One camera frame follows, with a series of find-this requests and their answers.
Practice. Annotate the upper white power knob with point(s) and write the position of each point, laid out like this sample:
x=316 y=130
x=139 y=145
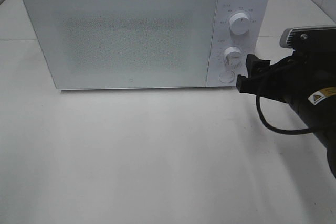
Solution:
x=239 y=23

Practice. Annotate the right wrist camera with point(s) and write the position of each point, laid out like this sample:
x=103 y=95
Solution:
x=309 y=38

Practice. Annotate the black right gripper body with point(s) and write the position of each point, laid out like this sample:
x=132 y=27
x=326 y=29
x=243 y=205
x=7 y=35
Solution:
x=303 y=75

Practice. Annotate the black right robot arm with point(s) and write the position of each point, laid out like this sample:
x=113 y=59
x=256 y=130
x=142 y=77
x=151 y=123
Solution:
x=319 y=119

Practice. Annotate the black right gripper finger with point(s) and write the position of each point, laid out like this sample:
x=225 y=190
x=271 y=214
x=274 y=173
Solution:
x=255 y=65
x=250 y=85

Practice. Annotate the white microwave door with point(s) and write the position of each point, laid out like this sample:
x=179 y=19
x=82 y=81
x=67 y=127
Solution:
x=120 y=44

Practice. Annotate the white timer knob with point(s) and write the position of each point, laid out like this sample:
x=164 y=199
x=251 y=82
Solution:
x=232 y=56

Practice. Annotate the round door release button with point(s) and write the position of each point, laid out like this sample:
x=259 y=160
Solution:
x=227 y=77

